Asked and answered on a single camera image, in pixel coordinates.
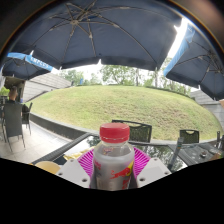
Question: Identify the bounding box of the large navy patio umbrella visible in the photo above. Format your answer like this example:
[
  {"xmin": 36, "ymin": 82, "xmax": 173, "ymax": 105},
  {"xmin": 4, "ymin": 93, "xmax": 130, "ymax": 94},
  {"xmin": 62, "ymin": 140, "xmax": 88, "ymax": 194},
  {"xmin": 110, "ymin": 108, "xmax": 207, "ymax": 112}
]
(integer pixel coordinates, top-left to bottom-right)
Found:
[{"xmin": 6, "ymin": 0, "xmax": 188, "ymax": 72}]

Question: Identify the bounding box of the person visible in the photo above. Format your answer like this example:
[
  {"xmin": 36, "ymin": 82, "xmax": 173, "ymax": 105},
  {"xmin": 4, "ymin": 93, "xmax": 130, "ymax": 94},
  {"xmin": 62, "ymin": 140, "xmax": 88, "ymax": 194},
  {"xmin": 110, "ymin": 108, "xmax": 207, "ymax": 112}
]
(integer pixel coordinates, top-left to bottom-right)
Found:
[{"xmin": 4, "ymin": 85, "xmax": 30, "ymax": 114}]

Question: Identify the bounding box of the narrow dark mesh-back chair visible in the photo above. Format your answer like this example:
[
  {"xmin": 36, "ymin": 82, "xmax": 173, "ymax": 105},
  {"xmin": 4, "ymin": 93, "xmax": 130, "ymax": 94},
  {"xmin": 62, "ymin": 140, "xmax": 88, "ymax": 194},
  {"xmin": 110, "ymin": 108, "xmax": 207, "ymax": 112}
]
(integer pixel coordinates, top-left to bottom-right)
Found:
[{"xmin": 179, "ymin": 128, "xmax": 200, "ymax": 144}]

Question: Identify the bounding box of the navy umbrella with lettered trim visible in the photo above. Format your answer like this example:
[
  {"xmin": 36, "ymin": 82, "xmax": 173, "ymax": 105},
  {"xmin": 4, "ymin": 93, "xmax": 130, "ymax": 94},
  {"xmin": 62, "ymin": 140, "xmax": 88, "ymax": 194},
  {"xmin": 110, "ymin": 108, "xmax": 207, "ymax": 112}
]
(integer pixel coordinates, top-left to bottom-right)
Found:
[{"xmin": 0, "ymin": 52, "xmax": 54, "ymax": 81}]

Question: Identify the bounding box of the cream mug with yellow handle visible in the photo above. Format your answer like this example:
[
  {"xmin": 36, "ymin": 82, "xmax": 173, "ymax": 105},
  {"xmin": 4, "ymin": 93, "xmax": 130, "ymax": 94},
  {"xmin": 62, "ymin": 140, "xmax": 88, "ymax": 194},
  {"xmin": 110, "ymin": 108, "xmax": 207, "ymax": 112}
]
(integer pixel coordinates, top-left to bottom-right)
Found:
[{"xmin": 34, "ymin": 160, "xmax": 62, "ymax": 175}]

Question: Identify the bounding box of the grey umbrella pole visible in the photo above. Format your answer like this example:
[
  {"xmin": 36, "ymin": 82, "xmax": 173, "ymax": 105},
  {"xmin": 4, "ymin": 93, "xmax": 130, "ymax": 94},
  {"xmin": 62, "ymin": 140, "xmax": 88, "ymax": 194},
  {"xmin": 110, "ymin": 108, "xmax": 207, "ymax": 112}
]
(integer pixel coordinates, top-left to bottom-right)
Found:
[{"xmin": 167, "ymin": 136, "xmax": 184, "ymax": 172}]

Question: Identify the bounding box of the grey wicker chair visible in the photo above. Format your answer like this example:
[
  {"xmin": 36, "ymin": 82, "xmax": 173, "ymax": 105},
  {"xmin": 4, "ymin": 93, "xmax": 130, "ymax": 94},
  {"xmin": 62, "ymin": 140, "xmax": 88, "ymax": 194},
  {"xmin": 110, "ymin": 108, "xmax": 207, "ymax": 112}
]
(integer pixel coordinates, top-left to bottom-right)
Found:
[{"xmin": 2, "ymin": 102, "xmax": 27, "ymax": 153}]

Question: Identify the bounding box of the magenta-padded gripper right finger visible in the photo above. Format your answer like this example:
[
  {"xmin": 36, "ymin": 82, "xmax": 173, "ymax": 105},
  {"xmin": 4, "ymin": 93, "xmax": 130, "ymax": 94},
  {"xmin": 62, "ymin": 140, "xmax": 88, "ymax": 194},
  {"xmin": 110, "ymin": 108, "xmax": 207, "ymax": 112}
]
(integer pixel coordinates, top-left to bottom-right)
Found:
[{"xmin": 132, "ymin": 146, "xmax": 173, "ymax": 189}]

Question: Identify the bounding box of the navy umbrella with blue valance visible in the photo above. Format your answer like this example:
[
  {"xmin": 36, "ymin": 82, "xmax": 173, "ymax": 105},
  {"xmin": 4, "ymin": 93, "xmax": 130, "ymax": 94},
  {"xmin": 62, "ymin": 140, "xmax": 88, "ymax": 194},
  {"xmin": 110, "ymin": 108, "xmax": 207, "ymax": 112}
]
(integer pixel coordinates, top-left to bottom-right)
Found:
[{"xmin": 163, "ymin": 23, "xmax": 224, "ymax": 101}]

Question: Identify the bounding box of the dark slim chair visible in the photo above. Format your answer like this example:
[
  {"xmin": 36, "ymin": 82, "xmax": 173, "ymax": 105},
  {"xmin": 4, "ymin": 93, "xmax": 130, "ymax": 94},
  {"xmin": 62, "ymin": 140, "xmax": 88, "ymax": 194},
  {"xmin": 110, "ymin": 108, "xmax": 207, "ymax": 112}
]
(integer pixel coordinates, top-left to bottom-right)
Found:
[{"xmin": 22, "ymin": 101, "xmax": 34, "ymax": 136}]

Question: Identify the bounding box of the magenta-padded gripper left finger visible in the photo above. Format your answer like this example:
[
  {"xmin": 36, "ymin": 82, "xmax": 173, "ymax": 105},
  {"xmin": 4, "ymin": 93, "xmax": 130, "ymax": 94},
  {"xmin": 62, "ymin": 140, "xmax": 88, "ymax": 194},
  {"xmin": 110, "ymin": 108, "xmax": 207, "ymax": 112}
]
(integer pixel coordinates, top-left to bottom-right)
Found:
[{"xmin": 55, "ymin": 147, "xmax": 101, "ymax": 189}]

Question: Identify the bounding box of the red-capped clear drink bottle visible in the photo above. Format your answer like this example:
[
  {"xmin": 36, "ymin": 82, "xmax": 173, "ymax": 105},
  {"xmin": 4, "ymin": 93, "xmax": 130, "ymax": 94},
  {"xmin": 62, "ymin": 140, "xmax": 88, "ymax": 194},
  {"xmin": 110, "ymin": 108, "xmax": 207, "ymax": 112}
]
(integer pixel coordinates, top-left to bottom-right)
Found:
[{"xmin": 89, "ymin": 122, "xmax": 136, "ymax": 192}]

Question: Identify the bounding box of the wide dark mesh-back chair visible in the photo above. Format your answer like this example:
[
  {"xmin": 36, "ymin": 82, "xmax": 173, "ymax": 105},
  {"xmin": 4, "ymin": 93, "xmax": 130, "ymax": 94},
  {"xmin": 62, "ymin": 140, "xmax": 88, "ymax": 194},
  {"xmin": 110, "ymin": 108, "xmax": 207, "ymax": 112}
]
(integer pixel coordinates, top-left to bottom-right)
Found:
[{"xmin": 111, "ymin": 119, "xmax": 153, "ymax": 144}]

